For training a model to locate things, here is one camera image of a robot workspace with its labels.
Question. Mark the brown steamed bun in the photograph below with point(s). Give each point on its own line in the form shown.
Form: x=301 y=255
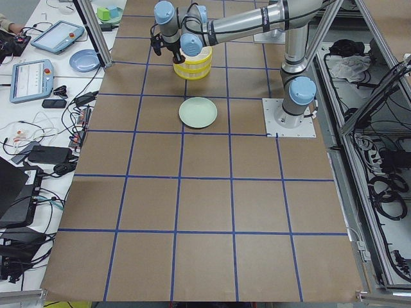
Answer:
x=180 y=60

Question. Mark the yellow steamer layer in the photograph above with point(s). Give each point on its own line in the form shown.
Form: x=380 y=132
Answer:
x=191 y=74
x=204 y=57

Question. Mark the black laptop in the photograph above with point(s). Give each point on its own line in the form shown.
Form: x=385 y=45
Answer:
x=20 y=187

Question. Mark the teach pendant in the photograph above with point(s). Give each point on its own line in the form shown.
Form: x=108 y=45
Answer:
x=31 y=81
x=58 y=37

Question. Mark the light green plate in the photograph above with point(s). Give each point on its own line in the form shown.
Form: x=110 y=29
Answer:
x=198 y=112

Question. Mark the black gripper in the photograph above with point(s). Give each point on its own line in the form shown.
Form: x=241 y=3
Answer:
x=176 y=54

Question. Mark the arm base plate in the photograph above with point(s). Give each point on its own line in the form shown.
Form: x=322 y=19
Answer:
x=280 y=124
x=272 y=37

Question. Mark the blue plate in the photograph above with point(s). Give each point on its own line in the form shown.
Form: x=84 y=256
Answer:
x=85 y=60

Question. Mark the green plate with blocks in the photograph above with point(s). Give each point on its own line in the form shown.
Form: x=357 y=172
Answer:
x=109 y=14

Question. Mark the aluminium frame post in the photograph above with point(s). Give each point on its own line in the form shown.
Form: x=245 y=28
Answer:
x=90 y=22

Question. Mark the black power adapter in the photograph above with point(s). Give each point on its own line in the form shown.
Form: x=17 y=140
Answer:
x=49 y=155

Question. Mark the lower teach pendant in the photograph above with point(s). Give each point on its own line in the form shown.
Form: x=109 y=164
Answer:
x=31 y=81

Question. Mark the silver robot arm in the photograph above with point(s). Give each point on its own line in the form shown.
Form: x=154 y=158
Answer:
x=186 y=30

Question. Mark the upper teach pendant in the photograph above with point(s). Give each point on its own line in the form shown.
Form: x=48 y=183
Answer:
x=58 y=37

